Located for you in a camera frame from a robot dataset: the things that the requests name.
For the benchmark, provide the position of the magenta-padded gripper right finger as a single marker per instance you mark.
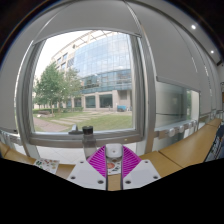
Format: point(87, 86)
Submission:
point(141, 173)

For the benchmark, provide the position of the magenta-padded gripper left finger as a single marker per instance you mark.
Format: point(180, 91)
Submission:
point(86, 175)

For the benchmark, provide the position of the small white charger block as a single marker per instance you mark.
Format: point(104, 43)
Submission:
point(114, 150)

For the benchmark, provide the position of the small colourful sticker sheet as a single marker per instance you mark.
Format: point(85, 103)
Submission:
point(47, 165)

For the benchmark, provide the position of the round ceiling light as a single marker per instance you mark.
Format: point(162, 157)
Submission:
point(193, 26)
point(212, 51)

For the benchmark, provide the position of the white wall socket row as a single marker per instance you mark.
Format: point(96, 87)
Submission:
point(7, 137)
point(176, 130)

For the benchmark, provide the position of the grey window frame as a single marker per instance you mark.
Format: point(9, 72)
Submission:
point(143, 93)

